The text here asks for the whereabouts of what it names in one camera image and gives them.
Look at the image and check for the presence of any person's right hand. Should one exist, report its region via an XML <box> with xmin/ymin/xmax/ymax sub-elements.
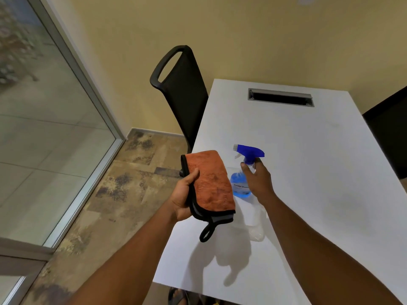
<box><xmin>240</xmin><ymin>157</ymin><xmax>276</xmax><ymax>206</ymax></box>

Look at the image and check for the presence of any person's left hand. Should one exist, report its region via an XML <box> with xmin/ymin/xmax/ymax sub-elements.
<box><xmin>167</xmin><ymin>168</ymin><xmax>200</xmax><ymax>223</ymax></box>

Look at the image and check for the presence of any clear spray bottle blue trigger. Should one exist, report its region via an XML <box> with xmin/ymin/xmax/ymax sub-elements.
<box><xmin>226</xmin><ymin>144</ymin><xmax>266</xmax><ymax>243</ymax></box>

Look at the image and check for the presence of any orange microfiber cloth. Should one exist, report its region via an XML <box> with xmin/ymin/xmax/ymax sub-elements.
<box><xmin>180</xmin><ymin>150</ymin><xmax>236</xmax><ymax>243</ymax></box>

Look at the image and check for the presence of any person's left forearm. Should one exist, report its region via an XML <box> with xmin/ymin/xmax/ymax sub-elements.
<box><xmin>68</xmin><ymin>200</ymin><xmax>179</xmax><ymax>305</ymax></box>

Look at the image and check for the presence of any person's right forearm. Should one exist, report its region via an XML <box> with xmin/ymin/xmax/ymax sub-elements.
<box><xmin>260</xmin><ymin>191</ymin><xmax>395</xmax><ymax>305</ymax></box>

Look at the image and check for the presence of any person's sandal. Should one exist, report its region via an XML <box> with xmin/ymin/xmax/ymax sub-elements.
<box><xmin>167</xmin><ymin>287</ymin><xmax>192</xmax><ymax>305</ymax></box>

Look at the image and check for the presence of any grey table cable slot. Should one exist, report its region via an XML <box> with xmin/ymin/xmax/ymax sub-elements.
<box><xmin>248</xmin><ymin>88</ymin><xmax>315</xmax><ymax>108</ymax></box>

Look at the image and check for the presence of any black chair with handle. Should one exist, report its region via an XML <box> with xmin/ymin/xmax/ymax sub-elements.
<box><xmin>150</xmin><ymin>45</ymin><xmax>209</xmax><ymax>177</ymax></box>

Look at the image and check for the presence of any glass door with metal frame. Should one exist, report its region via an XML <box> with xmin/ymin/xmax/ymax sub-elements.
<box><xmin>0</xmin><ymin>0</ymin><xmax>127</xmax><ymax>305</ymax></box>

